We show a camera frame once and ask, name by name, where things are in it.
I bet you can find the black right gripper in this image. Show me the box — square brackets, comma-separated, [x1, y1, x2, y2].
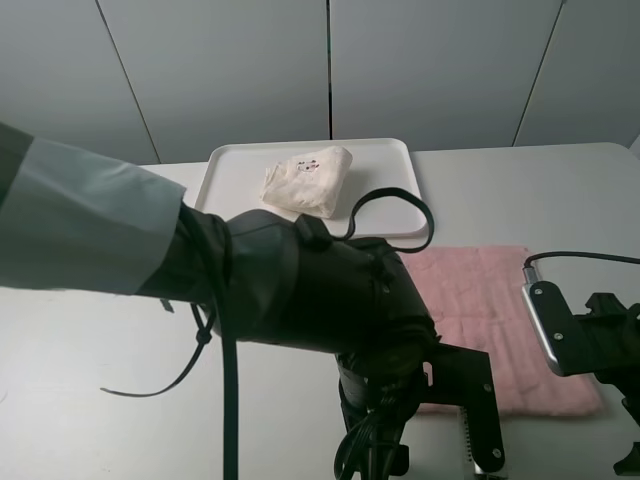
[572, 292, 640, 474]

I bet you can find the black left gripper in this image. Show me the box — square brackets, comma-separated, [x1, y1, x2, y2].
[333, 345, 426, 479]

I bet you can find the pink towel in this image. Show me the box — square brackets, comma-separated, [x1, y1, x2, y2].
[401, 246, 604, 417]

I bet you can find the cream white towel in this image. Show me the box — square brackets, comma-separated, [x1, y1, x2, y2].
[260, 146, 353, 218]

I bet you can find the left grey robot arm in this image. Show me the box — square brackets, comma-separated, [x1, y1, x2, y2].
[1, 125, 439, 479]

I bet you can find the white rectangular plastic tray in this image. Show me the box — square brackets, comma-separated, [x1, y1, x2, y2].
[194, 139, 420, 235]

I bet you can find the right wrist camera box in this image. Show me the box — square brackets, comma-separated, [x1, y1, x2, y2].
[522, 281, 596, 377]

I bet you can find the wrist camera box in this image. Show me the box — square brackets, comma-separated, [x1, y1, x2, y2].
[423, 344, 507, 479]
[522, 281, 596, 377]

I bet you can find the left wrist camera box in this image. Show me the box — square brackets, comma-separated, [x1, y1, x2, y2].
[423, 344, 507, 479]

